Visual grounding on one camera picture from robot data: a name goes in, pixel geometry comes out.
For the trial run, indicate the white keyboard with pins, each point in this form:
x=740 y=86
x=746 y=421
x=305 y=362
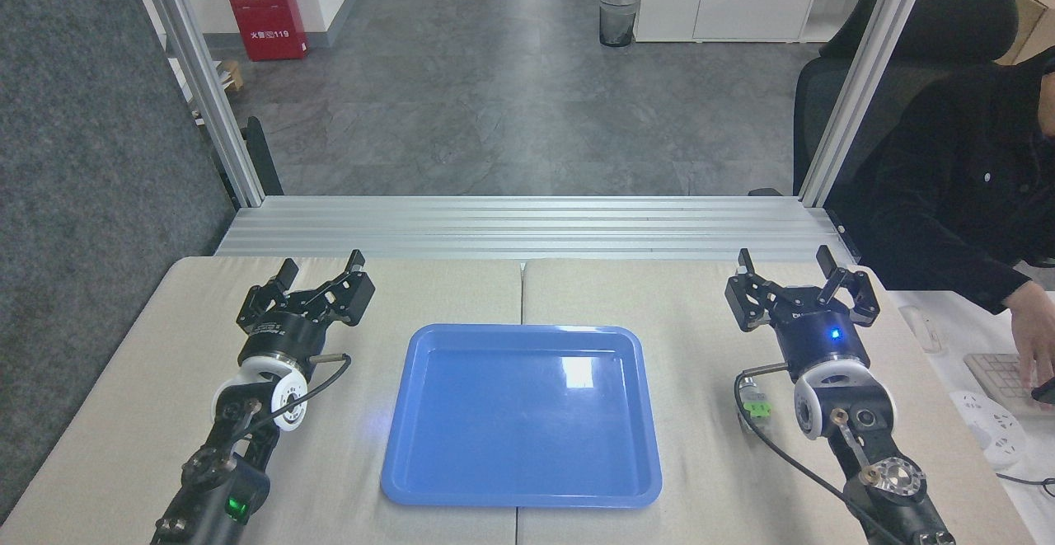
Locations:
x=997 y=376

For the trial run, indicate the black phone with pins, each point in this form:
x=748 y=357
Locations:
x=1045 y=393

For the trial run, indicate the red fire extinguisher box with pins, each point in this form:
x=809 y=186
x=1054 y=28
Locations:
x=262 y=9

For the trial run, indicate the person's hand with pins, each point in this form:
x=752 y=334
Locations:
x=1037 y=331

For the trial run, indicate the white computer mouse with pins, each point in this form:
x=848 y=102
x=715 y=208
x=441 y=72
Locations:
x=921 y=329

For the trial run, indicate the white power strip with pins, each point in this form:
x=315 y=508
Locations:
x=989 y=429

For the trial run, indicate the brown cardboard box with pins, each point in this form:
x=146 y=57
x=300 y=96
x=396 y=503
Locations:
x=1030 y=1

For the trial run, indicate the white desk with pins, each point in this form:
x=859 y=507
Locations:
x=972 y=495

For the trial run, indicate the black partition foot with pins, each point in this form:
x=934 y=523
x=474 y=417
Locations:
x=262 y=157

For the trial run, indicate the small wooden block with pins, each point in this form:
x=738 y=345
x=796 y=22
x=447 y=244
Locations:
x=232 y=75

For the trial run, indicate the black office chair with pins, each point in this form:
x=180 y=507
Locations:
x=931 y=21

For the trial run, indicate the grey mesh trash bin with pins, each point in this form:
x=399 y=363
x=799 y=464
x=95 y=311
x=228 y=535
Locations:
x=618 y=19

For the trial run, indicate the person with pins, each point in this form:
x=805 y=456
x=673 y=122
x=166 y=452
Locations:
x=964 y=190

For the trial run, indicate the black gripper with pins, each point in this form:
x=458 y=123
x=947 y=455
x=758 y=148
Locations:
x=284 y=332
x=824 y=339

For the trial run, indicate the ribbed aluminium rail platform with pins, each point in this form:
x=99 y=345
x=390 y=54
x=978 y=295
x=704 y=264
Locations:
x=527 y=227

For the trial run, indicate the blue plastic tray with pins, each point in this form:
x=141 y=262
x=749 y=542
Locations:
x=519 y=421

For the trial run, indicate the grey felt partition panel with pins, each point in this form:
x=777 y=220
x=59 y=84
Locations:
x=91 y=199

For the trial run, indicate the green grey switch part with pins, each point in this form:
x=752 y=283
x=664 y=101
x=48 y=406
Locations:
x=757 y=407

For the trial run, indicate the silver aluminium post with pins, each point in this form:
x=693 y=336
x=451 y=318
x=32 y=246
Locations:
x=865 y=75
x=202 y=83

